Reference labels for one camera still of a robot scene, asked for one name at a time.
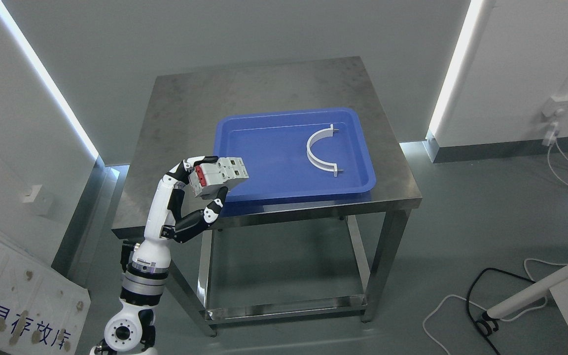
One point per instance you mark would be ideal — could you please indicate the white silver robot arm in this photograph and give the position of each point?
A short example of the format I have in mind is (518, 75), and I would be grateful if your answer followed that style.
(134, 324)

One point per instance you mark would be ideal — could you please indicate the white curved pipe clamp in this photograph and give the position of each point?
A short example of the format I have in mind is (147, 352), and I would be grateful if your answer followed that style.
(317, 151)

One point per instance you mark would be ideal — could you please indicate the blue plastic tray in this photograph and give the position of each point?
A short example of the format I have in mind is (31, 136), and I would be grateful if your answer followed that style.
(273, 148)

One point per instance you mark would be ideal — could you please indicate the grey red circuit breaker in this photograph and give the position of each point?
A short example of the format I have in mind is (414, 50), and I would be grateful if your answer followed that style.
(207, 178)

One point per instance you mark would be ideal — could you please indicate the white power plug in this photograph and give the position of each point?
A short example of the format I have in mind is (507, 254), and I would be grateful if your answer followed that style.
(551, 135)

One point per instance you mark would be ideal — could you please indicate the wall socket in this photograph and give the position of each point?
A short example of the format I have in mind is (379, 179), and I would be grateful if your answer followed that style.
(39, 201)
(555, 106)

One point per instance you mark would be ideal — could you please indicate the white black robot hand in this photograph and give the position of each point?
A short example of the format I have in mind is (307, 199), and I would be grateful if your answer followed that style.
(165, 222)

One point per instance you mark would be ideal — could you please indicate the white stand leg with caster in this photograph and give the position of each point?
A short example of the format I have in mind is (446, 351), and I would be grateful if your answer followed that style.
(487, 323)

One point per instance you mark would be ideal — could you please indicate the white printed sign board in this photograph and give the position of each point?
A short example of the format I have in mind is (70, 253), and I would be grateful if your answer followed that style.
(41, 312)

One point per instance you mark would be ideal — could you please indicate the left wall socket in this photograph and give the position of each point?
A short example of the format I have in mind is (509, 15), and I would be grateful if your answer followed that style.
(39, 201)

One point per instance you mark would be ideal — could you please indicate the right wall socket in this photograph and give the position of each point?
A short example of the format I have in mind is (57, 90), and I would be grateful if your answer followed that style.
(555, 106)

